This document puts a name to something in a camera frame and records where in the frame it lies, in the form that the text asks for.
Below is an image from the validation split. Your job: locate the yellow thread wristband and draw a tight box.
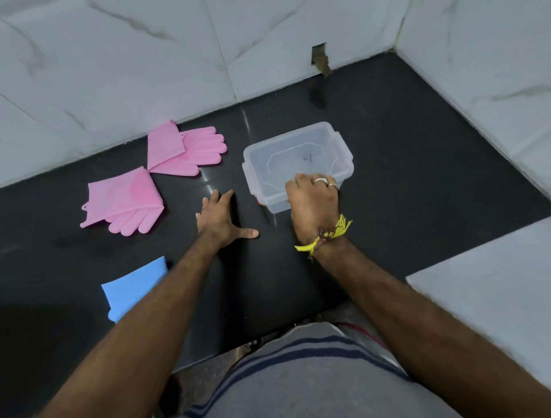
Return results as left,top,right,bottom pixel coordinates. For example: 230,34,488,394
294,214,353,259

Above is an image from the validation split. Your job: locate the grey striped shirt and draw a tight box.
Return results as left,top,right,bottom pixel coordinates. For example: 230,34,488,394
180,320,461,418

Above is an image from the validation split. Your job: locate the person's right forearm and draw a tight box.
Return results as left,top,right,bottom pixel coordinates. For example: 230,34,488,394
314,237,551,418

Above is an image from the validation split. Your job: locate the pink rubber glove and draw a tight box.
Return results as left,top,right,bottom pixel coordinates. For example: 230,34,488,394
146,119,228,177
80,166,165,237

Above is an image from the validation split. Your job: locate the person's left hand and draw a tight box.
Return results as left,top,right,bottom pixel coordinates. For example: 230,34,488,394
195,189,261,250

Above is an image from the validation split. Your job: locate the blue rubber glove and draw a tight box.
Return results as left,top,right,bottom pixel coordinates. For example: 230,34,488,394
101,256,169,324

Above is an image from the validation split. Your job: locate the transparent plastic box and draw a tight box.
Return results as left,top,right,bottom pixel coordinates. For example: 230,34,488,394
247,172,345,215

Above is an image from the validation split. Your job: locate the person's right hand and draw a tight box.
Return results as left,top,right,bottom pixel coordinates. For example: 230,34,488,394
285,173,342,247

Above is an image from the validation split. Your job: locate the transparent box lid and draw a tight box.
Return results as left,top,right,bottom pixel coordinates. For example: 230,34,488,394
242,121,355,207

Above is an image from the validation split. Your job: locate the person's left forearm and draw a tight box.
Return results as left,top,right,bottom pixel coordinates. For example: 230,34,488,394
38,232,242,418

